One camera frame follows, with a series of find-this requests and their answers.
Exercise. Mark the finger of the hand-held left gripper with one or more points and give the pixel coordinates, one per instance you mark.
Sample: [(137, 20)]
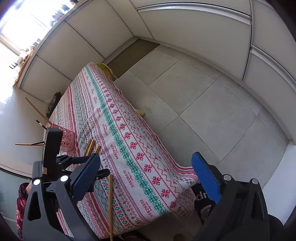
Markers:
[(103, 173), (69, 160)]

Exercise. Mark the pink perforated utensil holder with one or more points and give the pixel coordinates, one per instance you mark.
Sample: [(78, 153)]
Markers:
[(68, 141)]

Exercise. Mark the striped patterned tablecloth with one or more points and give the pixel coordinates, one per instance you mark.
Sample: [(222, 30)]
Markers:
[(129, 129)]

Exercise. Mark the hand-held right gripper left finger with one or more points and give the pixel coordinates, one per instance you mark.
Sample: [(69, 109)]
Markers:
[(84, 178)]

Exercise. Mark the person's left forearm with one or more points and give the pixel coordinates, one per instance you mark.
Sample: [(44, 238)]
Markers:
[(22, 208)]

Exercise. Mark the brown wooden board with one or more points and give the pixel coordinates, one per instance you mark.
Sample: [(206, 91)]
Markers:
[(23, 67)]

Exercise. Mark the white cabinet with doors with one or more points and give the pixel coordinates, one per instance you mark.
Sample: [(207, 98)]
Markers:
[(81, 34)]

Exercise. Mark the kitchen window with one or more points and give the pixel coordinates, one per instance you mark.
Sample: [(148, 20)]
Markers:
[(18, 27)]

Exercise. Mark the person's black printed clothing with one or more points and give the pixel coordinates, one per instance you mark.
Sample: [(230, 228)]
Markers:
[(201, 208)]

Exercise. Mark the black wall hooks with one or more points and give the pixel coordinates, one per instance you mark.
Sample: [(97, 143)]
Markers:
[(13, 65)]

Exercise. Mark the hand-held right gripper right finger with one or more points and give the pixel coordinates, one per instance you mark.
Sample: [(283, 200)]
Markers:
[(205, 178)]

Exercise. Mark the yellow plastic table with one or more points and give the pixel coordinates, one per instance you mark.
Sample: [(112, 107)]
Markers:
[(104, 67)]

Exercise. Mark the olive floor mat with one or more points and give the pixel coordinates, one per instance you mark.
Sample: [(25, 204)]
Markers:
[(134, 55)]

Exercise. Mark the black chopstick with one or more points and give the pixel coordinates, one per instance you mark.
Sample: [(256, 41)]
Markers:
[(41, 124)]

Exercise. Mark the tan bamboo chopstick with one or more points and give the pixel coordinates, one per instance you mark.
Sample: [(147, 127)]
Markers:
[(97, 149), (38, 110), (91, 147), (87, 147), (25, 144), (111, 208)]

